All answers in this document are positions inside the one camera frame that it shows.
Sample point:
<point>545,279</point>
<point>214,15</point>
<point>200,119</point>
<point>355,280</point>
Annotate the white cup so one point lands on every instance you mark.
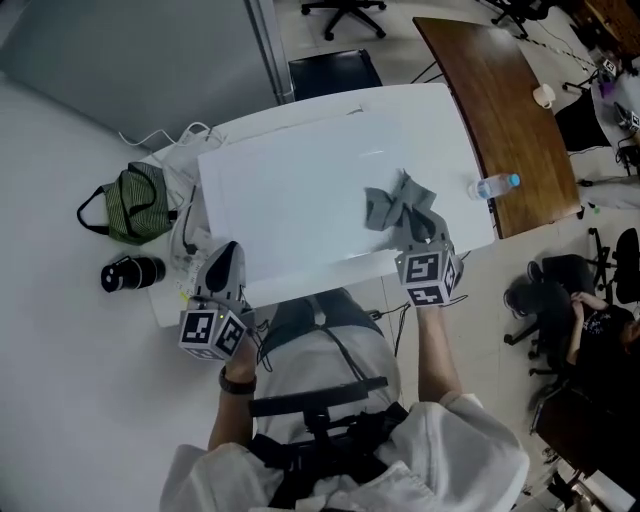
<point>543,95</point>

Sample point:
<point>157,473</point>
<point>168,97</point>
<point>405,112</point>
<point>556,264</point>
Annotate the person's right forearm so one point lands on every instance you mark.
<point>435,360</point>

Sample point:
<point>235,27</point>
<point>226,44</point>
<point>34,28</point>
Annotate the person's white shirt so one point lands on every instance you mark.
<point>450,450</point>

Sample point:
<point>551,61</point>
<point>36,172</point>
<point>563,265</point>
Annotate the brown wooden table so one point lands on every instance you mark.
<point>500,125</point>

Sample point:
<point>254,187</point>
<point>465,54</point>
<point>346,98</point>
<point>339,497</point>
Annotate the person's grey trousers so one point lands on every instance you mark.
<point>345,310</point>

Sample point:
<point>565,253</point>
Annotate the grey cloth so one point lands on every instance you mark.
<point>390,205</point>

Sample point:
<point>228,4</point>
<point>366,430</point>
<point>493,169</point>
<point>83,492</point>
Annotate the white power strip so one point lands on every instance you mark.
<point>195,137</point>

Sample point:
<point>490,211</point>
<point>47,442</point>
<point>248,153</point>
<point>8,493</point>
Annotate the black office chair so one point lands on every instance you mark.
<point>627,260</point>
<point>582,125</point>
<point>345,10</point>
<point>520,10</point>

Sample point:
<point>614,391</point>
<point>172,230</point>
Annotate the clear plastic water bottle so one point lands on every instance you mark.
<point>492,186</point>

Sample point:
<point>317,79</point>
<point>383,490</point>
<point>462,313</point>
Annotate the white plastic bag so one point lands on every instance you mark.
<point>182,172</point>

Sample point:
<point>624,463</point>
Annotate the person's left forearm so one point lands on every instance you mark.
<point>230,420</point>

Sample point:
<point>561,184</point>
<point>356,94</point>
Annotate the green striped bag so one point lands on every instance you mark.
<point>135,205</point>

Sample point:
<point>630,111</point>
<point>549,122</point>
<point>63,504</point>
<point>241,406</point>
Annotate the black square chair seat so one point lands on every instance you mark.
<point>332,75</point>

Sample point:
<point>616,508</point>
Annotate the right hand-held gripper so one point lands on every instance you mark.
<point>425,275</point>

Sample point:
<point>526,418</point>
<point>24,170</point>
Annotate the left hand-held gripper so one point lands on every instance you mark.
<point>205,332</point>

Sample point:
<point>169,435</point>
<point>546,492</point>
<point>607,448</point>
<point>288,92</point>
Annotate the dark wristwatch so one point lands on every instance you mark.
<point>237,386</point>

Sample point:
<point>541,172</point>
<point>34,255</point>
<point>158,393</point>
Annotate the black chest camera mount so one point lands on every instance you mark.
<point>310,400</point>

